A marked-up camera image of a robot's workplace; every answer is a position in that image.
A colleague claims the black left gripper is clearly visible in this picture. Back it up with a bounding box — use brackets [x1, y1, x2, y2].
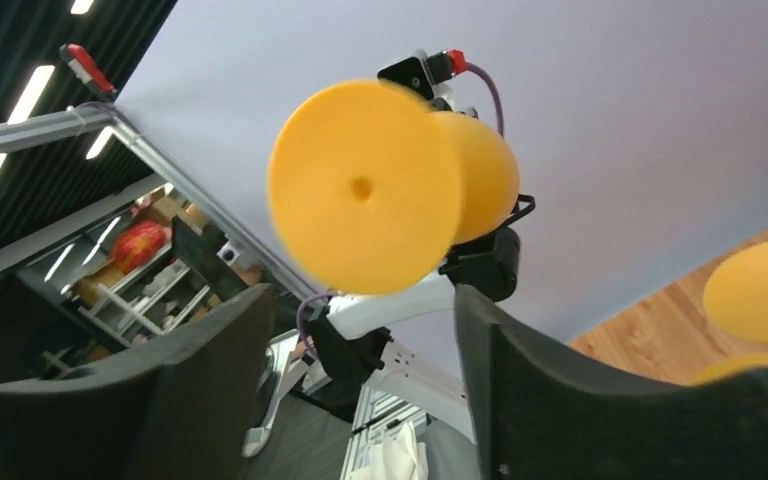
[438, 194, 535, 302]

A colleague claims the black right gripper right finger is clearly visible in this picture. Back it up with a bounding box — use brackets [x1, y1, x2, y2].
[454, 285, 768, 479]

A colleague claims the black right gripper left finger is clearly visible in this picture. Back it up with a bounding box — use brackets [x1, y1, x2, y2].
[0, 284, 274, 479]

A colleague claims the yellow wine glass taken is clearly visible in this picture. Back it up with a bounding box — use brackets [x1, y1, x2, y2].
[267, 80, 520, 295]

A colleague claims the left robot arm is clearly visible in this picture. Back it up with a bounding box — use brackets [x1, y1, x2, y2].
[244, 194, 536, 458]

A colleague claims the yellow wine glass left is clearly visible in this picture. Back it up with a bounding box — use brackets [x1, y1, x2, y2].
[690, 352, 768, 385]

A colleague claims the yellow wine glass front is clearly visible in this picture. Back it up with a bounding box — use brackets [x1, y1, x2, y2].
[702, 242, 768, 343]

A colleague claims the background storage shelf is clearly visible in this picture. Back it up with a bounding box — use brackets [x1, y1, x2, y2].
[19, 184, 262, 377]

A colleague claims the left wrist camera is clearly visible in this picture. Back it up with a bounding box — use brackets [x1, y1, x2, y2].
[377, 49, 467, 101]

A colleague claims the aluminium frame rail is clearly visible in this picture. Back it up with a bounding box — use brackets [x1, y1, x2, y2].
[0, 102, 317, 298]

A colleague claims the red handled clamp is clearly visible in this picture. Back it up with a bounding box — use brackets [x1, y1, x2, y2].
[59, 44, 118, 101]

